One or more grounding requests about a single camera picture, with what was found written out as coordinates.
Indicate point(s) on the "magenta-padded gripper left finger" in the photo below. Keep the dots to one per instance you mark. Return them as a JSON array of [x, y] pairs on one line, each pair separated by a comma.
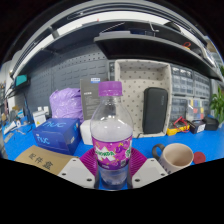
[[75, 170]]

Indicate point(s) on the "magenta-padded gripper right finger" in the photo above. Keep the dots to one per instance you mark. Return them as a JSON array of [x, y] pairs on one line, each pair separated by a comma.
[[150, 170]]

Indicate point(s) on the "purple-capped clear drink bottle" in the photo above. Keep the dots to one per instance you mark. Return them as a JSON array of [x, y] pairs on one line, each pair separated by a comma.
[[111, 133]]

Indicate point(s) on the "beige dotted ceramic mug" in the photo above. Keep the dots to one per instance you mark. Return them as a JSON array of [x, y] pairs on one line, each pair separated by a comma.
[[175, 158]]

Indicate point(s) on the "brown cardboard box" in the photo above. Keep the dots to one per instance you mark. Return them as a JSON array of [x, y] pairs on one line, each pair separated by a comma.
[[43, 160]]

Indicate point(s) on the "blue cardboard box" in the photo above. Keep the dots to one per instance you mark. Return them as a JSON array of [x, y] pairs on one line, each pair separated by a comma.
[[56, 135]]

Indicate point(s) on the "flat round red coaster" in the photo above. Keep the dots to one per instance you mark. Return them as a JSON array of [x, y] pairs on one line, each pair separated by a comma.
[[199, 157]]

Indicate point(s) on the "yellow multimeter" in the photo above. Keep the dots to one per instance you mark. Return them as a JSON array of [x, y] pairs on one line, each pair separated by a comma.
[[178, 127]]

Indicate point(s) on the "small white device box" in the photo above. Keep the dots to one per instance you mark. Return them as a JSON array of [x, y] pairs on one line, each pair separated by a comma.
[[39, 118]]

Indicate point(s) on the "purple plastic bag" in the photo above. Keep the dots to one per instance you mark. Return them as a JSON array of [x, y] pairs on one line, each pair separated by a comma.
[[66, 105]]

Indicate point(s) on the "dark grey upright box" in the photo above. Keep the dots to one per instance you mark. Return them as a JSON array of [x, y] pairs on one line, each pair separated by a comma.
[[88, 101]]

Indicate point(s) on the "flat black pouch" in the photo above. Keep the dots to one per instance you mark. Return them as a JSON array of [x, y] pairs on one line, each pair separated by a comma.
[[211, 123]]

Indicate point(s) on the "drawer cabinet with coloured contents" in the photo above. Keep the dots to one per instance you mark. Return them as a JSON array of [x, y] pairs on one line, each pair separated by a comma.
[[196, 108]]

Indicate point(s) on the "white dotted storage bin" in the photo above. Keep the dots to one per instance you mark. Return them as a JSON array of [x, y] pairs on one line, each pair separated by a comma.
[[131, 83]]

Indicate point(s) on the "green potted plant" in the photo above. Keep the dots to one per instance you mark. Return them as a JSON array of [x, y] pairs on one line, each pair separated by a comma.
[[218, 105]]

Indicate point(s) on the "teal-screen monitor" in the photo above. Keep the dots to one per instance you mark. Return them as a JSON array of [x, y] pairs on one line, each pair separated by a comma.
[[20, 80]]

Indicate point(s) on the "black shelf unit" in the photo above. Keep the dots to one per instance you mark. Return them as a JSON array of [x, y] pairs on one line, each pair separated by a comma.
[[150, 48]]

